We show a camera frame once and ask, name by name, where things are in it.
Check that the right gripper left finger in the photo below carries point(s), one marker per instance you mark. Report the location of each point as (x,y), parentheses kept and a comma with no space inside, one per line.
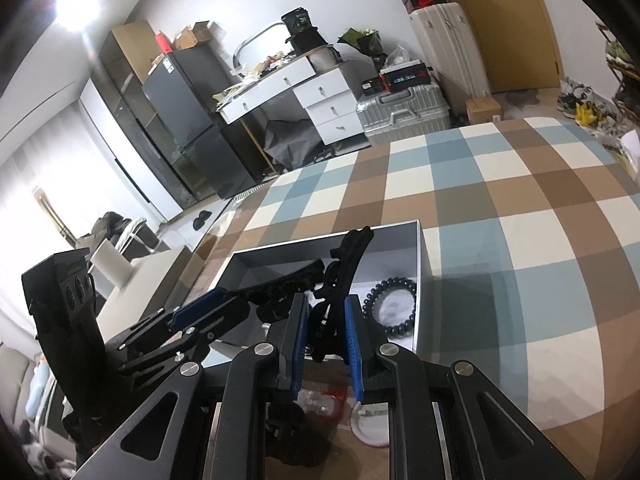
(209,423)

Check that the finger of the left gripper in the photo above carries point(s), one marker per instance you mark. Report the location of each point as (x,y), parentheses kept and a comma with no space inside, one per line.
(216,312)
(154,353)

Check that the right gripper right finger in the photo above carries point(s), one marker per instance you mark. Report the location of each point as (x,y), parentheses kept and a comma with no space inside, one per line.
(446,422)

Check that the long black hair clip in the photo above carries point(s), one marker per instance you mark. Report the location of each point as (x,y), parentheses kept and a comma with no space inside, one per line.
(330,283)

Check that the white round pin badge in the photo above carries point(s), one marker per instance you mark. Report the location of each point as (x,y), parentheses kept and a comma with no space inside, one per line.
(369,424)

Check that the black curved hair claw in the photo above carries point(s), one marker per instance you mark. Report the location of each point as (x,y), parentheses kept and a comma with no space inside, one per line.
(290,438)

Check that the grey bedside bench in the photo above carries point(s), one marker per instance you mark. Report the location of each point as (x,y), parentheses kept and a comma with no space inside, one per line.
(160,282)

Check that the white cylinder humidifier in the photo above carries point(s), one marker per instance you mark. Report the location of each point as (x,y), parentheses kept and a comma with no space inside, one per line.
(112,264)

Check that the checkered bed cover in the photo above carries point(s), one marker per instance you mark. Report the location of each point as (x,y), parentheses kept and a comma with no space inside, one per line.
(532,232)

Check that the black refrigerator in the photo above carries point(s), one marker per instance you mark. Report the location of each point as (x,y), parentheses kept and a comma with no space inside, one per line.
(181,90)

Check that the white dressing desk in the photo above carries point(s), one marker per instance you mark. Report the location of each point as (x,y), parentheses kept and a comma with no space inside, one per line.
(249,97)

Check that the white drawer cabinet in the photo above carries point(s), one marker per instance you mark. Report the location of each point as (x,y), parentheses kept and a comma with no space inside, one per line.
(330,100)

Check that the silver suitcase lying flat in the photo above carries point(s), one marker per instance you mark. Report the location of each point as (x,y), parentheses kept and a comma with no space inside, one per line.
(387,117)

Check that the black bag on desk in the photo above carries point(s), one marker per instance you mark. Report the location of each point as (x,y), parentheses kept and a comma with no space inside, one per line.
(304,36)

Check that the small cardboard box floor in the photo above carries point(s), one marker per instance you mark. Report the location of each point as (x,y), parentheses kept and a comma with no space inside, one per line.
(484,109)

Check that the black box on suitcase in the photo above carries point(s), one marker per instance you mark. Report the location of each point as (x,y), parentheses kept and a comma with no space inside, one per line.
(405,75)

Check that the dark flower bouquet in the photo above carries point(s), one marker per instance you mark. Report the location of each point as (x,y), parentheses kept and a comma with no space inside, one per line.
(366,41)

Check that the white upright suitcase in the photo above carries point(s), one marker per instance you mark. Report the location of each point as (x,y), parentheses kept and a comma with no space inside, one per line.
(449,45)

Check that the shoe rack with shoes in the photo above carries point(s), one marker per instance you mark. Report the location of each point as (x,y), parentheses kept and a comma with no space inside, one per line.
(626,73)

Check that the wooden door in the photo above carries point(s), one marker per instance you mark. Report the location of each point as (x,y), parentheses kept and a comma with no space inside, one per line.
(517,43)

